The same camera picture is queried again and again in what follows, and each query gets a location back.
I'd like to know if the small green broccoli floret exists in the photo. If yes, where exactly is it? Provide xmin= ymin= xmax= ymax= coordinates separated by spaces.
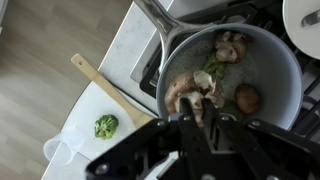
xmin=201 ymin=51 xmax=230 ymax=81

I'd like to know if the white cutting board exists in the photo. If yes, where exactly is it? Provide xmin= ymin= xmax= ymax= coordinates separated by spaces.
xmin=61 ymin=80 xmax=158 ymax=162

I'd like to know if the black gas cooktop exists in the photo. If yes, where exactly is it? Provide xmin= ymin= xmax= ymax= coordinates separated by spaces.
xmin=129 ymin=0 xmax=320 ymax=142

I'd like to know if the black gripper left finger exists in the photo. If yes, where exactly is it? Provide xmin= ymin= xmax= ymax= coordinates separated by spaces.
xmin=84 ymin=97 xmax=210 ymax=180

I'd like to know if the large brown mushroom cap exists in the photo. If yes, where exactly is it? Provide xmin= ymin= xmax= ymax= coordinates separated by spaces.
xmin=163 ymin=71 xmax=202 ymax=116

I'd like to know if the white pot with metal handle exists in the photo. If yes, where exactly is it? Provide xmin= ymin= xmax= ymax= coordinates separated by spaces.
xmin=133 ymin=0 xmax=305 ymax=131

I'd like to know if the brown mushroom piece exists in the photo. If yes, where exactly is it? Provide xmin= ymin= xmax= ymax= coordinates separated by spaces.
xmin=214 ymin=30 xmax=250 ymax=62

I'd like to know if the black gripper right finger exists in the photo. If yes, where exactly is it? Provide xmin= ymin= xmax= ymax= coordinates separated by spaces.
xmin=200 ymin=97 xmax=320 ymax=180

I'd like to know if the whole brown mushroom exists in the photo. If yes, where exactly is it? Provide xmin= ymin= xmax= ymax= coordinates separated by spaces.
xmin=233 ymin=82 xmax=264 ymax=116

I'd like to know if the wooden spatula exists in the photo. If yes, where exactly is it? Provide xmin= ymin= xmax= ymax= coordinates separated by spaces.
xmin=70 ymin=52 xmax=155 ymax=130

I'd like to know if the pale sliced mushroom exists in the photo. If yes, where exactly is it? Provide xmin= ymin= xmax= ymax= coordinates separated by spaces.
xmin=214 ymin=40 xmax=239 ymax=65

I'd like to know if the round green broccoli floret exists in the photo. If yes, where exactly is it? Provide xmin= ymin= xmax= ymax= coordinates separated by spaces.
xmin=93 ymin=113 xmax=120 ymax=141

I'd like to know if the clear plastic cup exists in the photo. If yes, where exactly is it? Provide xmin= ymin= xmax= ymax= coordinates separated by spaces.
xmin=42 ymin=127 xmax=87 ymax=167

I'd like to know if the pale cut mushroom half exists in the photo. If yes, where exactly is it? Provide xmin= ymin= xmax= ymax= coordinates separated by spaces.
xmin=186 ymin=69 xmax=226 ymax=128

